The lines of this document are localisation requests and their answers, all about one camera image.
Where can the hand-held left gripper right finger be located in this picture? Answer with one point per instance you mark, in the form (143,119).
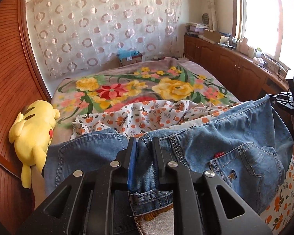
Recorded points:
(158,166)

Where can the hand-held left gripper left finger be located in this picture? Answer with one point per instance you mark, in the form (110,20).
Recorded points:
(131,173)

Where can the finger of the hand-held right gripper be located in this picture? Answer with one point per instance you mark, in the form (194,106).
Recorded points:
(284,96)
(288,103)

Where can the blue denim pants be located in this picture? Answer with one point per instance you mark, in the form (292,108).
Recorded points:
(235,132)

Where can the white tissue pack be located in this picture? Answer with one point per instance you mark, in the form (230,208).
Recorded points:
(258,60)

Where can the green-lid bottle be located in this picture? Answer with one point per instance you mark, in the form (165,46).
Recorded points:
(259,53)

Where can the orange-print white bed sheet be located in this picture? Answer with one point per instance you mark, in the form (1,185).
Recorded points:
(142,115)

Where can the pale pink bottle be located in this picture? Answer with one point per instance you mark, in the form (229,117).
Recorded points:
(243,45)

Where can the long wooden cabinet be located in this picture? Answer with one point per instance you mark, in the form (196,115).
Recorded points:
(223,58)

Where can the window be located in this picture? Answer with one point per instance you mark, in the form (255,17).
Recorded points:
(264,17)

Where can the floral blanket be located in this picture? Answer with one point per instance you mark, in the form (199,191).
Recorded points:
(137,83)

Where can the open cardboard box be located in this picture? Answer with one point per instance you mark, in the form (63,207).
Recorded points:
(214,36)

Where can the yellow plush toy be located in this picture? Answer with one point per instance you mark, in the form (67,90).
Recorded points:
(34,132)

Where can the small cardboard box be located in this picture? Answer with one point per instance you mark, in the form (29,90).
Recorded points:
(134,61)

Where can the dark oval fan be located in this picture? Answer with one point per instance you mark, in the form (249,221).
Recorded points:
(205,19)

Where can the stack of papers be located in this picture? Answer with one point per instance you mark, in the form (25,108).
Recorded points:
(196,28)

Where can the white window curtain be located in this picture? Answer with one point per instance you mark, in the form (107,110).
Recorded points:
(213,7)

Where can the sheer circle-pattern curtain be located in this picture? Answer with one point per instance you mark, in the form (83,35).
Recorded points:
(100,24)

